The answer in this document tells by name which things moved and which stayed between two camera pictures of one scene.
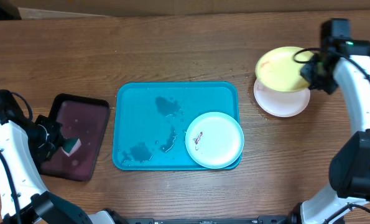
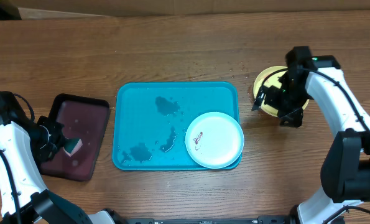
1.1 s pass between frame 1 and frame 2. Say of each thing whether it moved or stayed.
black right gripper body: moved
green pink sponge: stayed
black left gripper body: stayed
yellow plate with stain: moved
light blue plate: stayed
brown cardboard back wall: stayed
